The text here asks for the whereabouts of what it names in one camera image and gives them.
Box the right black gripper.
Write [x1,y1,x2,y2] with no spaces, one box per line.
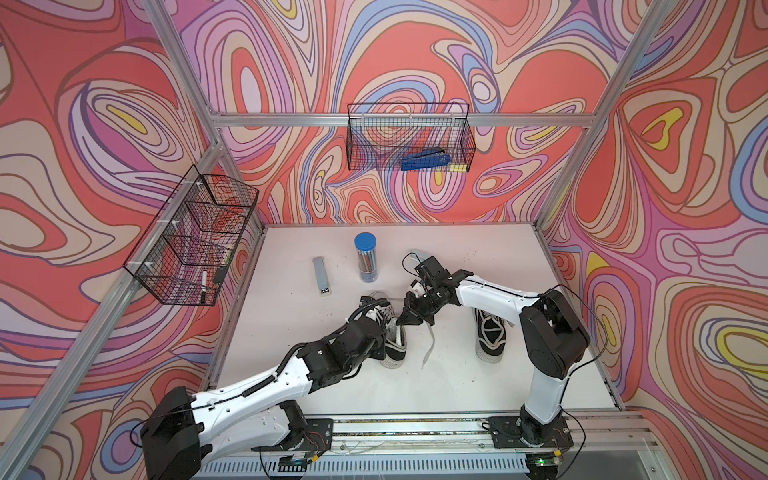
[396,286,447,326]

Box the white shoelace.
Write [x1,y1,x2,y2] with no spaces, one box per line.
[420,325,436,369]

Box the black white sneaker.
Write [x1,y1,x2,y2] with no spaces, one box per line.
[473,309,507,364]
[360,291,407,369]

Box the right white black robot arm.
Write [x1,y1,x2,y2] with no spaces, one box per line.
[397,256,590,446]

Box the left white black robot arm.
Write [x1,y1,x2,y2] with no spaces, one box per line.
[139,311,386,479]

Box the grey blue stapler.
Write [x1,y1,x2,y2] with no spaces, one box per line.
[408,249,431,264]

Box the grey remote control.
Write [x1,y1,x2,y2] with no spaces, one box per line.
[312,257,331,296]

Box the blue capped pencil tube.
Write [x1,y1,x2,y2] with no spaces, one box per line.
[354,232,378,283]

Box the marker pen in basket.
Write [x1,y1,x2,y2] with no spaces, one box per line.
[199,270,208,305]

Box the blue object in basket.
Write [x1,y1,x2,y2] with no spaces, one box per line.
[400,149,452,171]

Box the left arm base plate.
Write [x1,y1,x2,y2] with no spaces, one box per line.
[250,417,334,453]

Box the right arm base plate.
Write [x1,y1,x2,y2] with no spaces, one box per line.
[481,416,574,451]

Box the black wire basket left wall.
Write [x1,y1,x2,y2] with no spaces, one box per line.
[123,166,259,307]

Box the black wire basket wall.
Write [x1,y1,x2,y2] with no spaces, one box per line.
[346,100,476,173]
[123,166,259,307]

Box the black wire basket back wall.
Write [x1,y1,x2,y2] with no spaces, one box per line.
[346,100,476,173]

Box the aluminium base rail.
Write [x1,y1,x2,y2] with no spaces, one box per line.
[190,411,675,479]

